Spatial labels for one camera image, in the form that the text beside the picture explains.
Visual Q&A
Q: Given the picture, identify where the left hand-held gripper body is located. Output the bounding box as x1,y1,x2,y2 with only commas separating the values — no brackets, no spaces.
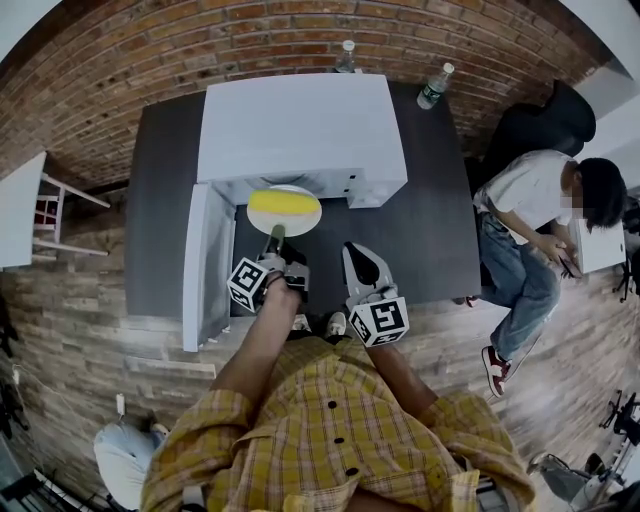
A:
226,242,312,314

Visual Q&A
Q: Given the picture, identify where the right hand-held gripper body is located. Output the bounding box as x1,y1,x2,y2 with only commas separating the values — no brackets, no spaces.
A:
345,285,412,348

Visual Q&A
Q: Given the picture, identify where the white round plate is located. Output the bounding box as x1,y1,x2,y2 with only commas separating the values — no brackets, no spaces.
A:
245,184,323,238

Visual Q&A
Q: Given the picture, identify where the yellow corn cob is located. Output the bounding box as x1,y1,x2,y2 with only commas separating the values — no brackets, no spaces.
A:
247,189,320,217

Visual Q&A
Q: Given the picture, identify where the white microwave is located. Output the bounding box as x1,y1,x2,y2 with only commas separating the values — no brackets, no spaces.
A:
181,73,409,353

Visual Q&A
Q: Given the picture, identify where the person's left forearm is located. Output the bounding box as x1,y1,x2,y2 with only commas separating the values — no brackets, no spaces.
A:
209,277,303,402

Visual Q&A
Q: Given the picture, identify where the person's right forearm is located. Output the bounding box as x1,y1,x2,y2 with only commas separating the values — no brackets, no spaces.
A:
365,342,441,427

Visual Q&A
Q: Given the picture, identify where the person's right shoe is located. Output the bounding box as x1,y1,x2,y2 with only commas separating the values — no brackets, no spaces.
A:
324,311,348,339

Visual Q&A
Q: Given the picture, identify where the dark wooden table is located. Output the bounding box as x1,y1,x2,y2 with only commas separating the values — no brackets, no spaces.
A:
124,81,483,322

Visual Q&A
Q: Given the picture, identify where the yellow plaid shirt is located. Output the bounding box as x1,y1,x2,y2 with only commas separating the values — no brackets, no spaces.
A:
139,335,537,512

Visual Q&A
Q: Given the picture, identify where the black phone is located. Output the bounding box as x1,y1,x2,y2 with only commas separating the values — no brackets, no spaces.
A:
559,249,584,279

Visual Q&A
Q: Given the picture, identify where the green label water bottle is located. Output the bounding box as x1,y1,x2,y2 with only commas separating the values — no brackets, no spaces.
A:
415,61,456,111

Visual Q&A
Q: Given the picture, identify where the clear water bottle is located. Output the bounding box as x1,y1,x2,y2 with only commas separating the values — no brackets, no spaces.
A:
334,39,358,75

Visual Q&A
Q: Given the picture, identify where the white desk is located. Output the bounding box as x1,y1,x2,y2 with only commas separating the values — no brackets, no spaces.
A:
574,218,628,275

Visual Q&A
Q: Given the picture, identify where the black office chair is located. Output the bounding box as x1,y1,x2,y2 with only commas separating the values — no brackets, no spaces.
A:
481,79,598,172

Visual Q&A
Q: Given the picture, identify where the red box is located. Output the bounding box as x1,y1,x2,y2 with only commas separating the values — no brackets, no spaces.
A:
34,196,59,227

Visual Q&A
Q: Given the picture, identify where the black swivel chair base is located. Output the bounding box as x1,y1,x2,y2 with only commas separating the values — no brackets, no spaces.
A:
599,389,640,447
614,259,640,304

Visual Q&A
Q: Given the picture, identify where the small white side table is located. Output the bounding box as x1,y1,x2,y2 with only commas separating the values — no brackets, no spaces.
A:
0,150,112,272

